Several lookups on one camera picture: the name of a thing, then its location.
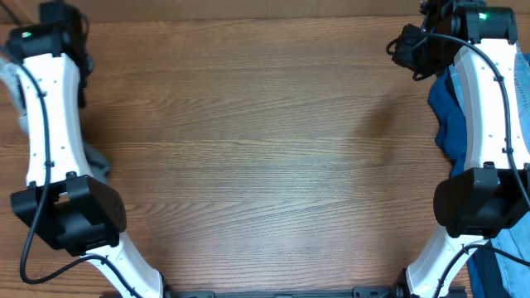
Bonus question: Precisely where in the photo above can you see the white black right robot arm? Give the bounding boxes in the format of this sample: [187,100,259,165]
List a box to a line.
[371,1,529,297]

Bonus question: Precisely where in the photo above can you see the medium blue denim jeans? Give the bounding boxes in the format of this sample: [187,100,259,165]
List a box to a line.
[453,39,529,297]

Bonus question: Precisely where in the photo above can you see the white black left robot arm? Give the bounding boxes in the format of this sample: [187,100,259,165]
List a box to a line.
[2,26,165,297]

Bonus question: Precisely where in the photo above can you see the dark blue garment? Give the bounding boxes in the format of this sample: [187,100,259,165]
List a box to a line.
[428,70,509,298]

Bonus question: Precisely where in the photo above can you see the brown cardboard box wall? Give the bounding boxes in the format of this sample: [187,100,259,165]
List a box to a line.
[0,0,530,26]

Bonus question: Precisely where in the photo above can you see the light blue denim shorts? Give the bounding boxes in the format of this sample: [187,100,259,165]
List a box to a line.
[1,57,111,183]

